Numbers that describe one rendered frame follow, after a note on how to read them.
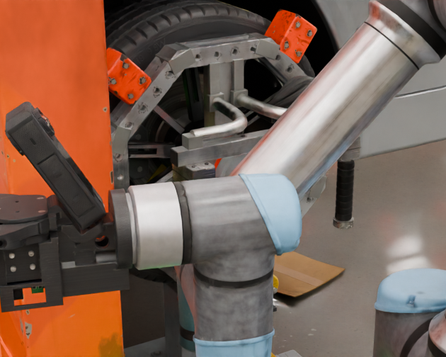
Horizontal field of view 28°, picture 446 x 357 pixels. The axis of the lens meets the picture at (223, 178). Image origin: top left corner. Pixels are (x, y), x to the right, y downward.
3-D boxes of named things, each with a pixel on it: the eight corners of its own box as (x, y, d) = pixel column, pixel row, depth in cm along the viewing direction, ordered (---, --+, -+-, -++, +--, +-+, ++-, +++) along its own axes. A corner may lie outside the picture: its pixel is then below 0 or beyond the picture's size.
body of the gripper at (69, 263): (-8, 315, 74) (136, 297, 77) (-19, 217, 72) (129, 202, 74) (-7, 281, 81) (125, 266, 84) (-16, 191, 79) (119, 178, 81)
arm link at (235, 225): (304, 274, 80) (307, 188, 77) (185, 289, 78) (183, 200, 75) (279, 237, 87) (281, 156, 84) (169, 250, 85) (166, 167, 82)
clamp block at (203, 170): (195, 175, 176) (194, 150, 174) (216, 190, 169) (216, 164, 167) (171, 180, 174) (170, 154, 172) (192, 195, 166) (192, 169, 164)
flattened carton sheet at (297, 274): (233, 229, 362) (233, 222, 360) (344, 272, 327) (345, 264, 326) (181, 254, 342) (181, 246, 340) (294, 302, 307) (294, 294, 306)
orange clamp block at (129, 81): (139, 71, 185) (108, 45, 180) (154, 81, 179) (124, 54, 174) (117, 98, 185) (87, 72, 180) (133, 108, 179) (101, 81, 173)
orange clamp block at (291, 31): (279, 57, 202) (299, 23, 201) (299, 64, 195) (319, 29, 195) (258, 42, 197) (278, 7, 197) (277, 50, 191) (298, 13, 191)
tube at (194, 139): (220, 109, 190) (220, 61, 186) (268, 135, 174) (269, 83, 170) (145, 122, 182) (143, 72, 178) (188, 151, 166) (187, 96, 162)
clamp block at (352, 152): (334, 145, 191) (335, 122, 189) (360, 158, 184) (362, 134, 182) (315, 149, 189) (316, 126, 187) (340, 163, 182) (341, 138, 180)
